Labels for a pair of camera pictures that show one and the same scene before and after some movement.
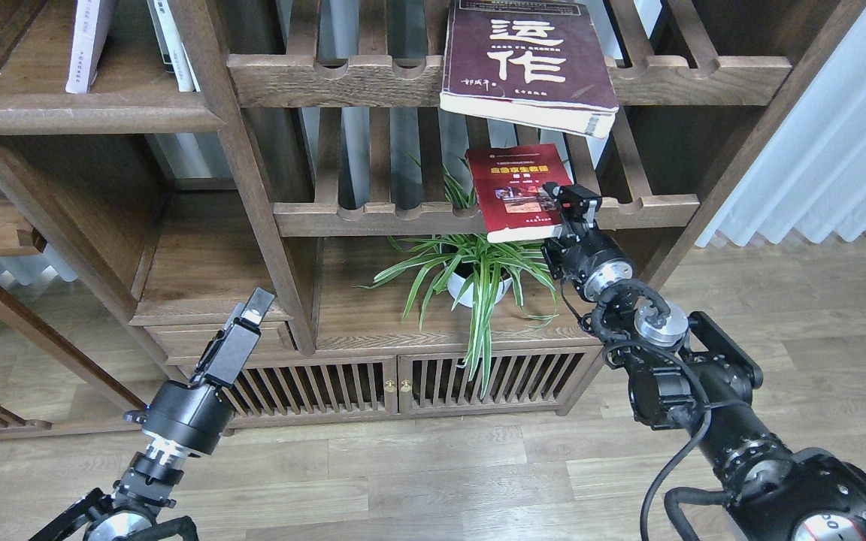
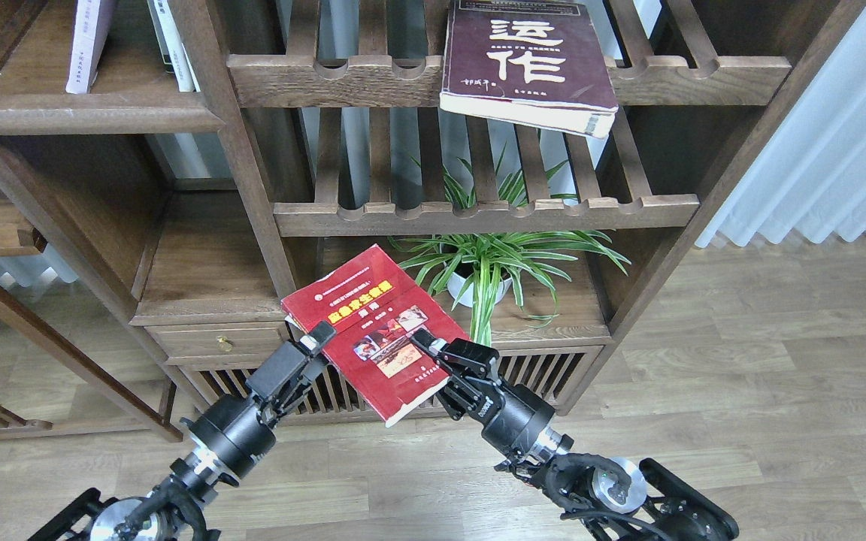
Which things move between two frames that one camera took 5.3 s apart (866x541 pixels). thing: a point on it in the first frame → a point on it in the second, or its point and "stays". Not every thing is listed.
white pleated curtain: [843, 158] stays
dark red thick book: [540, 64] stays
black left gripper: [192, 418] → [237, 430]
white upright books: [171, 50] stays
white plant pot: [456, 285] stays
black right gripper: [589, 258] → [513, 415]
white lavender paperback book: [92, 20] stays
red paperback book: [508, 182] → [373, 306]
